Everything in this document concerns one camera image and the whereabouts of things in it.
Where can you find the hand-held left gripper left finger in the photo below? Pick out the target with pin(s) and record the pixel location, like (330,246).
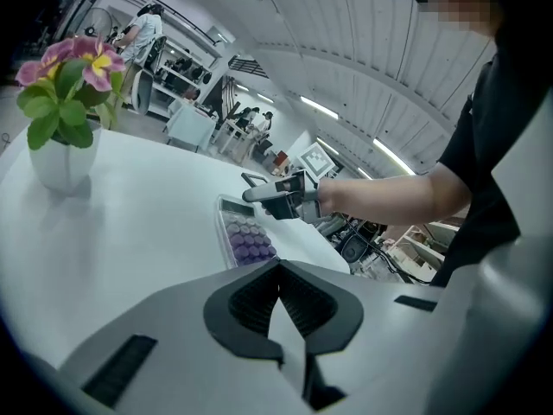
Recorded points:
(181,353)

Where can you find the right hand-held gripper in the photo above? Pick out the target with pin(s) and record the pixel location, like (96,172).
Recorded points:
(315,162)

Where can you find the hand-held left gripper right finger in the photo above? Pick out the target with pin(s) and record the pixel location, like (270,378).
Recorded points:
(380,353)

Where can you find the purple-keyed calculator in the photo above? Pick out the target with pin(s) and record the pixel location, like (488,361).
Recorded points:
(246,240)

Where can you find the person's right forearm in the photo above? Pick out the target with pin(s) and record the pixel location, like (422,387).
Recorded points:
(389,197)

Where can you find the ceiling light tube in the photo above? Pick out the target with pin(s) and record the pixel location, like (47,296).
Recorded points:
(394,156)
(319,106)
(327,145)

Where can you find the black floor fan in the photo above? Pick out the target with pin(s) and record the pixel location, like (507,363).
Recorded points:
(356,247)

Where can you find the table with pale cloth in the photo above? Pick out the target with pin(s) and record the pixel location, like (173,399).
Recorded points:
(190,125)

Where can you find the white table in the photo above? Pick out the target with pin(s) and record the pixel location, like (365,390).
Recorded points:
(129,231)

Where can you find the white shell chair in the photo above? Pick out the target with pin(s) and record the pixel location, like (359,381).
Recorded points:
(142,91)

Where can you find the potted pink flower plant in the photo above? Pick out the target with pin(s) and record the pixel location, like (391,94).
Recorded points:
(65,102)

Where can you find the person's black shirt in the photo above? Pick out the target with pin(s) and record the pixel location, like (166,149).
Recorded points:
(497,123)

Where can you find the black standing fan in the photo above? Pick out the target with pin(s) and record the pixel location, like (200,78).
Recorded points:
(97,24)

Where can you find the person's head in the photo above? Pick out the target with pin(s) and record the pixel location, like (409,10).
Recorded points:
(458,2)

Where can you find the white wall shelf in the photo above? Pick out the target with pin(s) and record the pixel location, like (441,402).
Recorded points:
(186,67)

